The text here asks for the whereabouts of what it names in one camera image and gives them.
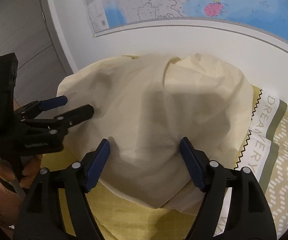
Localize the grey wardrobe door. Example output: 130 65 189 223
0 0 73 108

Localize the pink sleeve left forearm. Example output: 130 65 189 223
0 181 23 226

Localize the person's left hand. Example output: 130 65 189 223
0 154 43 192

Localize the patterned bed sheet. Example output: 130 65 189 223
43 86 288 239

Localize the cream jacket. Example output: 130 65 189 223
57 54 253 215

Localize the colourful wall map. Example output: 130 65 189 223
86 0 288 41

